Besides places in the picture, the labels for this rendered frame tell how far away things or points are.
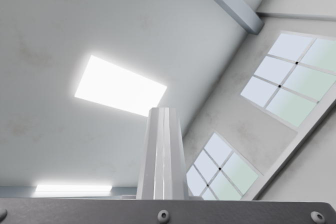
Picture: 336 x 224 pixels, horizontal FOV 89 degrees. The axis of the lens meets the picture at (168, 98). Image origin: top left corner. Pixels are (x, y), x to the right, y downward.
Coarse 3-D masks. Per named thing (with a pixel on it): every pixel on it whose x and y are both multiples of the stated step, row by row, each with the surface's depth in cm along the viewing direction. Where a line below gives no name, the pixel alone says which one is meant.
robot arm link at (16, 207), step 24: (0, 216) 4; (24, 216) 4; (48, 216) 4; (72, 216) 4; (96, 216) 4; (120, 216) 4; (144, 216) 4; (168, 216) 4; (192, 216) 4; (216, 216) 4; (240, 216) 4; (264, 216) 4; (288, 216) 4; (312, 216) 4
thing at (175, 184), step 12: (168, 108) 10; (168, 120) 9; (168, 132) 8; (180, 132) 9; (168, 144) 8; (180, 144) 8; (168, 156) 7; (180, 156) 7; (168, 168) 7; (180, 168) 7; (168, 180) 6; (180, 180) 6; (168, 192) 6; (180, 192) 6
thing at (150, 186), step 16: (160, 112) 10; (160, 128) 9; (144, 144) 8; (160, 144) 8; (144, 160) 7; (160, 160) 7; (144, 176) 6; (160, 176) 6; (144, 192) 6; (160, 192) 6
